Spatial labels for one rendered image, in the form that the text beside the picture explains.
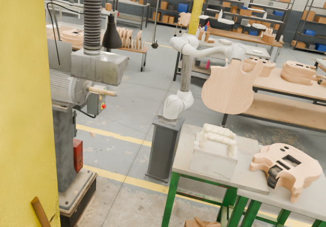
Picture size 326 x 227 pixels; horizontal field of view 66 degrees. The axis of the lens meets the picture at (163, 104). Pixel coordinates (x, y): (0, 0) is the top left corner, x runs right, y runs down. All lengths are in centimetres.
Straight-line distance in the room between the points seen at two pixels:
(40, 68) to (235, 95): 134
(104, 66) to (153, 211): 159
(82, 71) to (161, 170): 159
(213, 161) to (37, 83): 117
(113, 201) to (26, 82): 209
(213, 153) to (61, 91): 105
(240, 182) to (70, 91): 124
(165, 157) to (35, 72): 212
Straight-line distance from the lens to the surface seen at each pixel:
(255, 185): 177
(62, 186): 234
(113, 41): 167
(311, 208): 187
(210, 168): 165
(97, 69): 155
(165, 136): 256
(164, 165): 277
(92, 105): 210
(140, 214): 259
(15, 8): 65
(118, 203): 266
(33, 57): 71
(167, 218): 204
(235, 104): 182
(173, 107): 244
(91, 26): 153
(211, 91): 178
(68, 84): 175
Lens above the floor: 202
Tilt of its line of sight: 27 degrees down
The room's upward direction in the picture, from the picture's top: 9 degrees clockwise
